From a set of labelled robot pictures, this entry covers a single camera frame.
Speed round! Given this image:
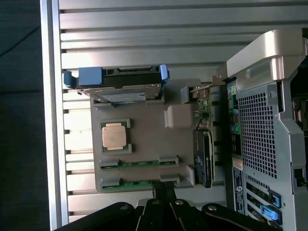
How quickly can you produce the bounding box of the green RAM stick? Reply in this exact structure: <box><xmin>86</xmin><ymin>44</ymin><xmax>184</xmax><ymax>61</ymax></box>
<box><xmin>102</xmin><ymin>180</ymin><xmax>180</xmax><ymax>190</ymax></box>
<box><xmin>101</xmin><ymin>160</ymin><xmax>179</xmax><ymax>169</ymax></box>

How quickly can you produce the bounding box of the dark label sticker on case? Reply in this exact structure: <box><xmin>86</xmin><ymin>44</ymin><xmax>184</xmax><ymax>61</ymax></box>
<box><xmin>231</xmin><ymin>166</ymin><xmax>245</xmax><ymax>215</ymax></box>

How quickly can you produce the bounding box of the large blue card retention clip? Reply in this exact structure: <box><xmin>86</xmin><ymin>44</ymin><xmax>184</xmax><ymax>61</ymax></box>
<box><xmin>260</xmin><ymin>204</ymin><xmax>282</xmax><ymax>223</ymax></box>

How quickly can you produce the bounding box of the small blue card retention clip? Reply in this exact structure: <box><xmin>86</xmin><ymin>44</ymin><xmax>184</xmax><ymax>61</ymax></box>
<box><xmin>271</xmin><ymin>189</ymin><xmax>282</xmax><ymax>205</ymax></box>

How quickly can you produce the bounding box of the graphics card black shroud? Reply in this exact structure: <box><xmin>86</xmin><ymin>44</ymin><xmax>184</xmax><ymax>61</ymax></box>
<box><xmin>189</xmin><ymin>75</ymin><xmax>226</xmax><ymax>189</ymax></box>

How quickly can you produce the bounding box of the CPU with copper-toned lid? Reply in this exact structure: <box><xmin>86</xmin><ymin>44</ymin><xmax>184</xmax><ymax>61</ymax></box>
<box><xmin>101</xmin><ymin>121</ymin><xmax>128</xmax><ymax>153</ymax></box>

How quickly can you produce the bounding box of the silver gray PC case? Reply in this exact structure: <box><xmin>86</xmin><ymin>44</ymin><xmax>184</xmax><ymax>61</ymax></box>
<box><xmin>225</xmin><ymin>28</ymin><xmax>308</xmax><ymax>231</ymax></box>

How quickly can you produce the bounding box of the gray plastic parts rack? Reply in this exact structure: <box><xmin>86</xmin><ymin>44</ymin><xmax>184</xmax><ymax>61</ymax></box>
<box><xmin>90</xmin><ymin>78</ymin><xmax>201</xmax><ymax>193</ymax></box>

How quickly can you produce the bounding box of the silver hard disk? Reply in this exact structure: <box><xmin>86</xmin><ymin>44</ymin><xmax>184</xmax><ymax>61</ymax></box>
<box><xmin>76</xmin><ymin>83</ymin><xmax>162</xmax><ymax>107</ymax></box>

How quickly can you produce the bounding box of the hard drive with blue caddy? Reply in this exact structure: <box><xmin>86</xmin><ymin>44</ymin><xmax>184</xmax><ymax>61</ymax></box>
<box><xmin>63</xmin><ymin>64</ymin><xmax>170</xmax><ymax>89</ymax></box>

